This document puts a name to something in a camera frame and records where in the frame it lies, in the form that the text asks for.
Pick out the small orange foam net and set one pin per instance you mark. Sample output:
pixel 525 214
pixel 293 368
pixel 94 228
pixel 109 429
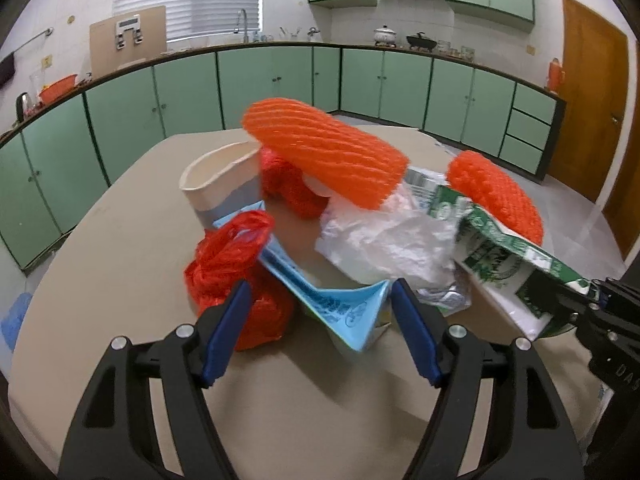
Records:
pixel 495 195

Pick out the black cloth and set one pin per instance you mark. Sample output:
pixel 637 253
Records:
pixel 6 67

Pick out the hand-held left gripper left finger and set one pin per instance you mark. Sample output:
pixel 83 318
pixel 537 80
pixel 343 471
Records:
pixel 225 332

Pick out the wooden board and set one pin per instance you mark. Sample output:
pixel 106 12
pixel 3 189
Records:
pixel 105 50

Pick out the metal sink faucet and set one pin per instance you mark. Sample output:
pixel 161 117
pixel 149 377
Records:
pixel 241 22

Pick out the red mesh bag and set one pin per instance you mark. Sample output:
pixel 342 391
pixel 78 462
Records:
pixel 220 270
pixel 290 190

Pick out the glass jar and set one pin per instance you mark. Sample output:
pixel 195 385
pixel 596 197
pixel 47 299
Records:
pixel 467 51

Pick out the white cooking pot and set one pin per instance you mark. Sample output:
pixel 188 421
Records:
pixel 385 35

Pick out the large orange foam net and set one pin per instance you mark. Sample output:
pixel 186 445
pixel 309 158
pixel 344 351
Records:
pixel 325 150

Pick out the blue plastic object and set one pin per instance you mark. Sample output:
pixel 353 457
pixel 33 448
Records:
pixel 15 317

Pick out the silver foil wrapper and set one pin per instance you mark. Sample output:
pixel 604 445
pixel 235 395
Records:
pixel 445 295
pixel 422 179

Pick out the red plastic basin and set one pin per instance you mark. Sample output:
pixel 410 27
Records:
pixel 59 87

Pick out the green white plastic package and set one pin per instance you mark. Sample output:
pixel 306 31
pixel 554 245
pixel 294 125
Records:
pixel 500 260

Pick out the black wok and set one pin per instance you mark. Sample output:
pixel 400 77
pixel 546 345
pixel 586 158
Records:
pixel 419 40

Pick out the dark kettle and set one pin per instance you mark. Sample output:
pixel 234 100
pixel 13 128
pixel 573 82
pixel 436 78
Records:
pixel 22 105

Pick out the white grey paper cup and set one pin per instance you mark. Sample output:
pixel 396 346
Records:
pixel 225 180

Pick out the orange thermos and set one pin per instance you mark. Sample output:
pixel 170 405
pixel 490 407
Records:
pixel 554 75

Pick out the metal towel bar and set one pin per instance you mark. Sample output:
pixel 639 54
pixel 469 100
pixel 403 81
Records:
pixel 31 40

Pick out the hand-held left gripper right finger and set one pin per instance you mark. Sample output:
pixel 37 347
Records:
pixel 415 332

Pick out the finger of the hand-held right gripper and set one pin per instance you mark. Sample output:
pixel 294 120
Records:
pixel 582 305

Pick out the green base cabinet run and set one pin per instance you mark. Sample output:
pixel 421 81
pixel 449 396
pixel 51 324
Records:
pixel 185 95

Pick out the crumpled white plastic bag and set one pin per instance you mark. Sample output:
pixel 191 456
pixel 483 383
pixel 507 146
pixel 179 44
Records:
pixel 385 240

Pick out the wooden door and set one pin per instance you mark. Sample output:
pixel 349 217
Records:
pixel 585 110
pixel 625 200

